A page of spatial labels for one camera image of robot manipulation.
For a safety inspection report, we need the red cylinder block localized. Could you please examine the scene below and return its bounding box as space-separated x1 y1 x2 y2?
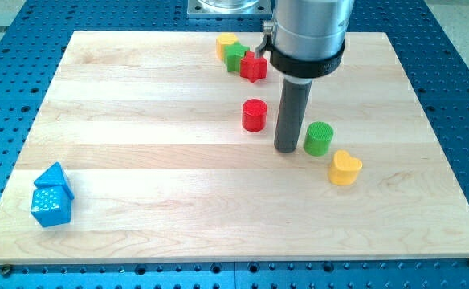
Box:
242 99 267 132

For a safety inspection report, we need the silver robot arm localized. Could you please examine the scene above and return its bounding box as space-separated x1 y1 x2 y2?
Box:
255 0 354 79

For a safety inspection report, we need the red star block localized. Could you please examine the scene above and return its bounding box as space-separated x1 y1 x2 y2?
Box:
239 51 267 83

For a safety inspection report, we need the green star block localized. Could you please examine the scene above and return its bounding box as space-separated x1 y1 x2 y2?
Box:
224 43 250 72

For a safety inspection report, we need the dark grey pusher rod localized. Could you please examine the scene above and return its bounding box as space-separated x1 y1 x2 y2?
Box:
274 75 312 153

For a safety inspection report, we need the green cylinder block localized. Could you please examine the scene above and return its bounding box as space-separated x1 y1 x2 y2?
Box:
304 121 334 157

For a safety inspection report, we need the wooden board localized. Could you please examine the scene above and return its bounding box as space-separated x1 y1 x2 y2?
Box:
0 31 469 265

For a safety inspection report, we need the yellow hexagon block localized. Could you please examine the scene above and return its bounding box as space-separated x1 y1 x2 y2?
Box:
215 32 239 61

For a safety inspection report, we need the yellow heart block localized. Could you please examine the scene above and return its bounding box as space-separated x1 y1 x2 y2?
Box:
328 149 363 185

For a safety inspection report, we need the blue triangle block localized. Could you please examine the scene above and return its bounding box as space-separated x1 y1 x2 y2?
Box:
34 162 75 200

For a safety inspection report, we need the blue cube block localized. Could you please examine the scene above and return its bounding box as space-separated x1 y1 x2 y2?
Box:
31 186 72 227

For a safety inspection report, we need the blue perforated table plate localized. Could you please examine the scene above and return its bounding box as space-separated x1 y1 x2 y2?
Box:
0 1 469 288

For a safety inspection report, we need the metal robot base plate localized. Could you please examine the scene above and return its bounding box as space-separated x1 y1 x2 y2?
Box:
186 0 272 18

